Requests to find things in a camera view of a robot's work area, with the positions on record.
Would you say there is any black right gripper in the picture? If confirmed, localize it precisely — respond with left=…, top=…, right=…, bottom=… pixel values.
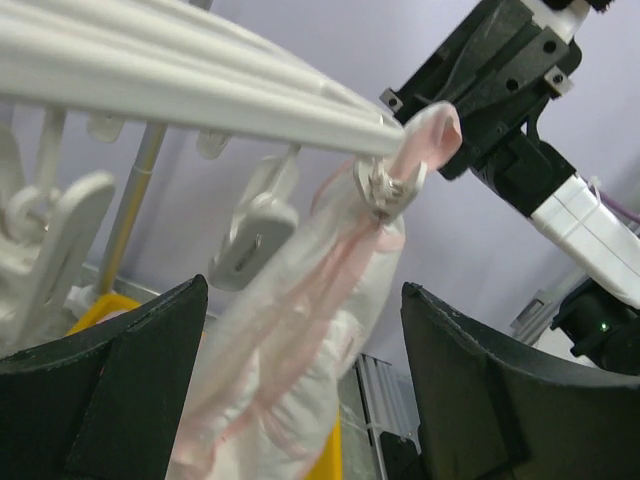
left=390, top=1, right=583, bottom=217

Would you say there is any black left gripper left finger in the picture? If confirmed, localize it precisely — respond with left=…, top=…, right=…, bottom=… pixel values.
left=1, top=275, right=208, bottom=480

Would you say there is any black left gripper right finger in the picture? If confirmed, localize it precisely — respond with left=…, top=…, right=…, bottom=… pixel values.
left=401, top=283, right=639, bottom=479

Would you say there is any white pink underwear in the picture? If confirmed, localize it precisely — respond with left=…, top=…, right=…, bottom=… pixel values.
left=167, top=101, right=461, bottom=479

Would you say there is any white end hanger clip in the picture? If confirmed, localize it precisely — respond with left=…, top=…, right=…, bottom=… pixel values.
left=352, top=158, right=428, bottom=224

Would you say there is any white plastic clip hanger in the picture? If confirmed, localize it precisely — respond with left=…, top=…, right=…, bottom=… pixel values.
left=1, top=1, right=403, bottom=156

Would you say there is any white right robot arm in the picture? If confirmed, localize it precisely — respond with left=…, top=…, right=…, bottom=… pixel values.
left=382, top=1, right=639, bottom=375

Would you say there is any yellow plastic tray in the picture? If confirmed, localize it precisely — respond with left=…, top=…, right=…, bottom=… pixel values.
left=65, top=293, right=141, bottom=337

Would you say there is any white metal clothes rack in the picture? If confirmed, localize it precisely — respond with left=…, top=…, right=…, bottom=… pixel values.
left=93, top=123, right=168, bottom=296

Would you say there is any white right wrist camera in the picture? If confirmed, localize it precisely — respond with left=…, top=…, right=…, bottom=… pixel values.
left=521, top=0, right=612, bottom=44

